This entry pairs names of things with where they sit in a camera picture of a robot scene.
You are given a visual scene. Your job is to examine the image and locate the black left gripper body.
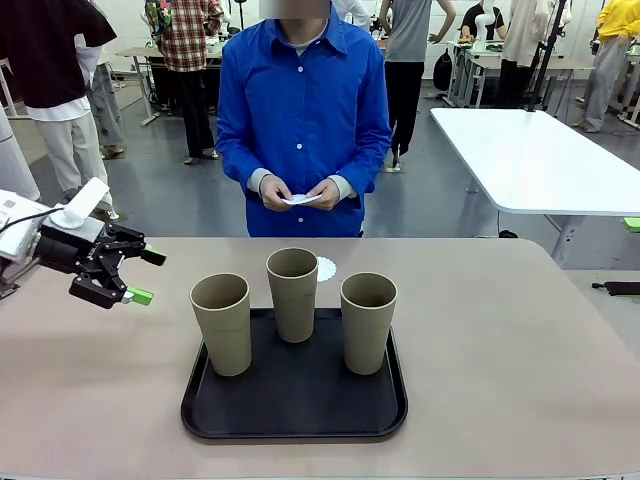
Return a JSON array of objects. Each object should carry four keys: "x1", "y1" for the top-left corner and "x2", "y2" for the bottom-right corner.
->
[{"x1": 35, "y1": 219, "x2": 121, "y2": 276}]

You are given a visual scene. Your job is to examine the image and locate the tan paper cup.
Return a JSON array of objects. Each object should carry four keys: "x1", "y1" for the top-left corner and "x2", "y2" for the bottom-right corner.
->
[
  {"x1": 189, "y1": 272, "x2": 251, "y2": 377},
  {"x1": 340, "y1": 272, "x2": 399, "y2": 376},
  {"x1": 265, "y1": 247, "x2": 320, "y2": 344}
]

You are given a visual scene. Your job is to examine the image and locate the white doily coaster stack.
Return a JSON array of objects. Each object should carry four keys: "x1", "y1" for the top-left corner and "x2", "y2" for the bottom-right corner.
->
[{"x1": 280, "y1": 193, "x2": 324, "y2": 207}]

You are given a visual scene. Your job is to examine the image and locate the person's left forearm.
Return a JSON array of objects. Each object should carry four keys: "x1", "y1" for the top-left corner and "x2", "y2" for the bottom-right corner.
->
[{"x1": 327, "y1": 142, "x2": 390, "y2": 200}]

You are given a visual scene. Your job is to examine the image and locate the person's right forearm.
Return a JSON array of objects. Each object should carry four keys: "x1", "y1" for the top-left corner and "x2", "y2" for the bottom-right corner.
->
[{"x1": 218, "y1": 142, "x2": 275, "y2": 195}]

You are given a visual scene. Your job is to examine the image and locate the person's right hand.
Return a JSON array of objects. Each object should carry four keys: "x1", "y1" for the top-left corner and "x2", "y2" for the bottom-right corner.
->
[{"x1": 258, "y1": 174, "x2": 297, "y2": 213}]

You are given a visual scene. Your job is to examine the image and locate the person's left hand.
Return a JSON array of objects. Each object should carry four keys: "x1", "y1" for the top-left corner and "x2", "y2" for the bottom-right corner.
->
[{"x1": 307, "y1": 178, "x2": 344, "y2": 213}]

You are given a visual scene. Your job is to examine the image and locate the dark patterned mat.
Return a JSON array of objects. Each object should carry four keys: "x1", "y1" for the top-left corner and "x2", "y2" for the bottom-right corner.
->
[{"x1": 0, "y1": 259, "x2": 22, "y2": 301}]

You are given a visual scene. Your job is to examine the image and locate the white cylindrical air purifier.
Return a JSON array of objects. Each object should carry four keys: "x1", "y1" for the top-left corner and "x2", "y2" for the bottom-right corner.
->
[{"x1": 0, "y1": 107, "x2": 41, "y2": 202}]

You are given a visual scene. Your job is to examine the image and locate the person in grey trousers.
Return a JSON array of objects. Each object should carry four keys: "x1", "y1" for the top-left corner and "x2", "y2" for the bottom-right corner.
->
[{"x1": 74, "y1": 34, "x2": 126, "y2": 160}]

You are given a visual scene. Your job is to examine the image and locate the wooden top background desk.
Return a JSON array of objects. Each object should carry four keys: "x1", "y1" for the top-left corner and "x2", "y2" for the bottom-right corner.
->
[{"x1": 116, "y1": 46, "x2": 224, "y2": 127}]

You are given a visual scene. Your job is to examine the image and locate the person in black top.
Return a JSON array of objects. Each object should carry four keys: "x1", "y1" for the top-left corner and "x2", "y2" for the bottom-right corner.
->
[{"x1": 0, "y1": 0, "x2": 120, "y2": 221}]

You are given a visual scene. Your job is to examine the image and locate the person in plaid shirt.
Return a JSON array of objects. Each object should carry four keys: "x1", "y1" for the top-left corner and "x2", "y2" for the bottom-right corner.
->
[{"x1": 144, "y1": 0, "x2": 225, "y2": 165}]

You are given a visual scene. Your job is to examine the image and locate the person in blue shirt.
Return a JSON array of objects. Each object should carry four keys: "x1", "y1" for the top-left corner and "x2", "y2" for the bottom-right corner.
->
[{"x1": 215, "y1": 3, "x2": 394, "y2": 239}]

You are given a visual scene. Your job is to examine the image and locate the black plastic tray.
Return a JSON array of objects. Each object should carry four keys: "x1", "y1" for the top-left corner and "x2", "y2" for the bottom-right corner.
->
[{"x1": 180, "y1": 307, "x2": 409, "y2": 441}]

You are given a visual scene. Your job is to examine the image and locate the person in white shirt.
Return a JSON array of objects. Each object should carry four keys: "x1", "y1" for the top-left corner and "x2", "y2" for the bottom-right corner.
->
[{"x1": 333, "y1": 0, "x2": 372, "y2": 32}]

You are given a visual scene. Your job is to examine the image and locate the person in grey shirt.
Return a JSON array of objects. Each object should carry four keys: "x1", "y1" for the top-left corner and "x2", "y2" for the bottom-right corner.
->
[{"x1": 378, "y1": 0, "x2": 456, "y2": 172}]

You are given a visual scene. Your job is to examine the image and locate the black backpack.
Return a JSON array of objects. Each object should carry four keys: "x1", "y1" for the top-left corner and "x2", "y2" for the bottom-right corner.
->
[{"x1": 432, "y1": 48, "x2": 455, "y2": 92}]

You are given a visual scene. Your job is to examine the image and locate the seated person in black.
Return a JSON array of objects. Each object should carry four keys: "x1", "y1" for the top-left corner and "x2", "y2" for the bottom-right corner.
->
[{"x1": 459, "y1": 2, "x2": 506, "y2": 44}]

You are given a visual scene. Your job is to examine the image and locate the white background table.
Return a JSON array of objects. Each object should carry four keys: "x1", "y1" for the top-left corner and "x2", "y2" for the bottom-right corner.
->
[{"x1": 429, "y1": 107, "x2": 640, "y2": 261}]

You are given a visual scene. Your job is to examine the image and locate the person in beige coat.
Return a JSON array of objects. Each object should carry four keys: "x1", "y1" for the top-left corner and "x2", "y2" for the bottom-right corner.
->
[{"x1": 499, "y1": 0, "x2": 551, "y2": 112}]

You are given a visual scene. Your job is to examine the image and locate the black tripod pole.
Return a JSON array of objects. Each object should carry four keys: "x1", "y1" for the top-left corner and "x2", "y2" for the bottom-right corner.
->
[{"x1": 524, "y1": 0, "x2": 571, "y2": 114}]

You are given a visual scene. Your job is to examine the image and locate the grey background workbench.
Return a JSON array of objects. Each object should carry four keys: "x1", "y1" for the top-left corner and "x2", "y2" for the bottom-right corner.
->
[{"x1": 446, "y1": 39, "x2": 597, "y2": 110}]

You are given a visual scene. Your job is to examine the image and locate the black flat tool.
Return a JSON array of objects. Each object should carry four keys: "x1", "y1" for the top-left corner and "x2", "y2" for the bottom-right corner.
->
[{"x1": 591, "y1": 280, "x2": 640, "y2": 297}]

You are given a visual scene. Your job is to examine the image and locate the person in yellow top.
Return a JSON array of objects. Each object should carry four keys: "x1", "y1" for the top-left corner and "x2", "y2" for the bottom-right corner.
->
[{"x1": 572, "y1": 0, "x2": 640, "y2": 134}]

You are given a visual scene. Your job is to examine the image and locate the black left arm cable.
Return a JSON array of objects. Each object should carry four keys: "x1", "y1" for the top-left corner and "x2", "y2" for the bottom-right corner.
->
[{"x1": 0, "y1": 208, "x2": 67, "y2": 236}]

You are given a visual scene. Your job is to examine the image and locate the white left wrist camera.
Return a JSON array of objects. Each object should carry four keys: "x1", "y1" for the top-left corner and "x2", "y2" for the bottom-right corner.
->
[{"x1": 52, "y1": 177, "x2": 111, "y2": 230}]

